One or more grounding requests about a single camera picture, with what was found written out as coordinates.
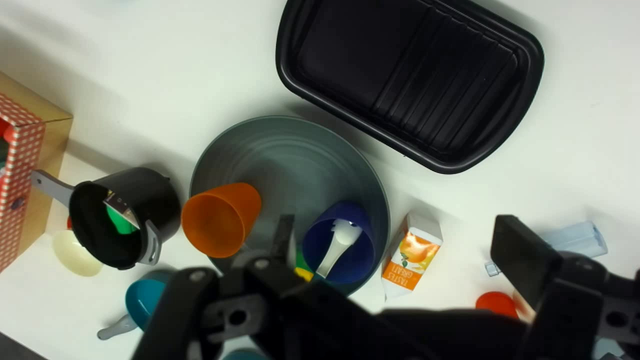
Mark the white plastic spoon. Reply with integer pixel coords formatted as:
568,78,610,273
313,215,363,279

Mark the orange juice carton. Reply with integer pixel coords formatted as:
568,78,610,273
380,211,443,303

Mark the clear plastic water bottle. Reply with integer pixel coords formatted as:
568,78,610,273
481,217,610,279

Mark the blue plastic cup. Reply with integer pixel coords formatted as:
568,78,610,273
299,200,377,289

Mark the teal pan with grey handle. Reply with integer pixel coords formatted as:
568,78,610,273
93,268,175,342

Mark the green toy utensil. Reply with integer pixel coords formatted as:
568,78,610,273
104,197,142,238

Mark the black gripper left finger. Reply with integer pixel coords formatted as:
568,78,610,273
268,211,298,265

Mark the cardboard box with red checks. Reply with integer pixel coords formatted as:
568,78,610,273
0,69,74,273

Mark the red plastic cup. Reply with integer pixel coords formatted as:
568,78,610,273
473,289,522,320

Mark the black pot with grey handle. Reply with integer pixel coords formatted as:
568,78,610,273
28,164,183,272

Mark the grey round plate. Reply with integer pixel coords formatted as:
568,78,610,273
187,114,392,295

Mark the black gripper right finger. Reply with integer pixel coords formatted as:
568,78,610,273
489,211,566,311

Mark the teal pot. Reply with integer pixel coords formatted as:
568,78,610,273
219,346,269,360

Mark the black plastic tray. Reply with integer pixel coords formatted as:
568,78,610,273
274,0,546,176

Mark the orange plastic cup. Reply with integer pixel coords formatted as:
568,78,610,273
180,182,264,261

